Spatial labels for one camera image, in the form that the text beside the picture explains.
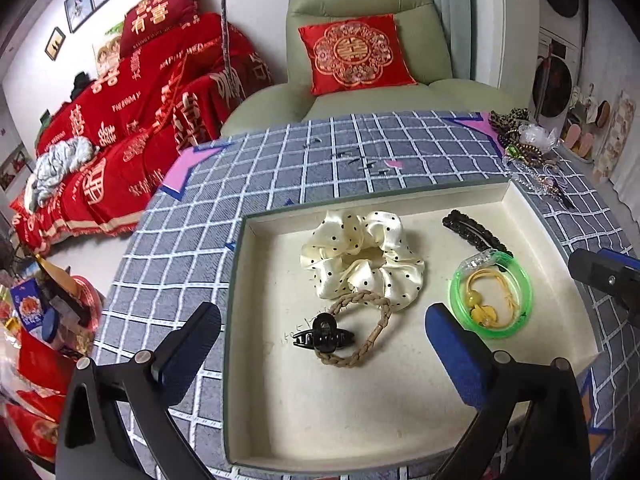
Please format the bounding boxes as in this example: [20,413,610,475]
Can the white washing machine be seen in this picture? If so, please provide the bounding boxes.
[530,30,584,121]

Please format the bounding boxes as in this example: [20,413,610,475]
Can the dark cloth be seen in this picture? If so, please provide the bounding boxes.
[70,72,92,101]

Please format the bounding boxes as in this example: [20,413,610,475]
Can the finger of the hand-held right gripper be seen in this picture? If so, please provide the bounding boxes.
[568,247,640,331]

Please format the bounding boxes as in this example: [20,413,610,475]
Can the pile of mixed jewelry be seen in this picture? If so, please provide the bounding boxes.
[489,107,576,211]

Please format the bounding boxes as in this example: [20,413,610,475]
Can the framed wall picture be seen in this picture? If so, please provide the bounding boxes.
[0,142,31,191]

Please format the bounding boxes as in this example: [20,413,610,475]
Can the black claw clip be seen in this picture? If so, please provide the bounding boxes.
[292,312,357,359]

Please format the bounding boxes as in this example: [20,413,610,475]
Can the patterned beige board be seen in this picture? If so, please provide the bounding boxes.
[592,90,636,181]

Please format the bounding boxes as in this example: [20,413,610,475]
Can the scattered small black hairpins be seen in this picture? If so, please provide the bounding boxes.
[304,132,396,177]

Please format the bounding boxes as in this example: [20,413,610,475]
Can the red printed sofa cover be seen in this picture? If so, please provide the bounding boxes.
[9,12,275,256]

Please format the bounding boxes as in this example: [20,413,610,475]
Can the clear plastic hair clip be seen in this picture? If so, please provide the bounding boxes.
[457,252,501,274]

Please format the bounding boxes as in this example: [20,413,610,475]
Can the yellow beaded hair tie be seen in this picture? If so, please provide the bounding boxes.
[462,267,521,326]

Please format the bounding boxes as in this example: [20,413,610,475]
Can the brown star sticker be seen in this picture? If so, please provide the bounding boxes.
[575,370,618,466]

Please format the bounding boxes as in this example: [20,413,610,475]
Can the pale green vertical blinds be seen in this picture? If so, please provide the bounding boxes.
[400,0,476,81]

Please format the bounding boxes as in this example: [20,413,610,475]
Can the beige braided hair tie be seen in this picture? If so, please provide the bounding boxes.
[316,292,393,372]

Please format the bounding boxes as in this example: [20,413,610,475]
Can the blue printed box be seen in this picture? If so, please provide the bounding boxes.
[10,277,52,341]

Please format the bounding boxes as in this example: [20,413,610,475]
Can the red embroidered cushion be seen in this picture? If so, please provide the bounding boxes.
[298,14,417,96]

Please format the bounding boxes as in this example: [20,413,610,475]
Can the black beaded barrette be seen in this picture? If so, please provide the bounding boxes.
[442,208,514,259]

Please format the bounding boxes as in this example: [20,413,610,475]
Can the rack of slippers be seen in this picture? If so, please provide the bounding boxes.
[562,85,611,161]

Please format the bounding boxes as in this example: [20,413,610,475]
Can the green armchair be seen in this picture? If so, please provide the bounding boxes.
[220,0,521,136]

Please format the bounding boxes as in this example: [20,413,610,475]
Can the cartoon print cushion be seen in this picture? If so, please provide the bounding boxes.
[92,22,126,81]

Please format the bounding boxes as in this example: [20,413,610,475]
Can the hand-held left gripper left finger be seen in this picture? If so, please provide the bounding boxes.
[55,302,222,480]

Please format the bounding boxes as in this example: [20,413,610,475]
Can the cream polka dot scrunchie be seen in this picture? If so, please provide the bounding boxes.
[300,210,426,306]

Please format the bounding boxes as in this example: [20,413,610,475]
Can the grey crumpled clothes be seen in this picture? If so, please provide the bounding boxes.
[22,136,101,206]

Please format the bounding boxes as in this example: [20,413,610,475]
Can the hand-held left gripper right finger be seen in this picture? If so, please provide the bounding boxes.
[425,303,592,480]

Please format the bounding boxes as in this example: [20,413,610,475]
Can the large red printed pillow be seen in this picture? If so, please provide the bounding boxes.
[118,0,207,56]

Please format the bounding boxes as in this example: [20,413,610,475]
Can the tilted small picture frame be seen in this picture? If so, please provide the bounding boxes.
[45,26,67,61]

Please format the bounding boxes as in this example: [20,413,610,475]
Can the pink star sticker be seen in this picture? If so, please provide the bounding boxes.
[440,110,503,144]
[159,141,236,201]

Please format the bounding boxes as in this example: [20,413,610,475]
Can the pile of red gift bags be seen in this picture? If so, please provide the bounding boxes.
[0,330,76,466]

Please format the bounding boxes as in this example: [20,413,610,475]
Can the green plastic bangle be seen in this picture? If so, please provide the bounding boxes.
[451,251,534,339]

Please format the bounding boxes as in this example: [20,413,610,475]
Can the grey checked tablecloth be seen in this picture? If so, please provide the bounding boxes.
[92,110,640,480]

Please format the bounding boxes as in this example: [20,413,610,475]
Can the grey tray with cream inside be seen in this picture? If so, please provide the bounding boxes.
[223,176,603,473]

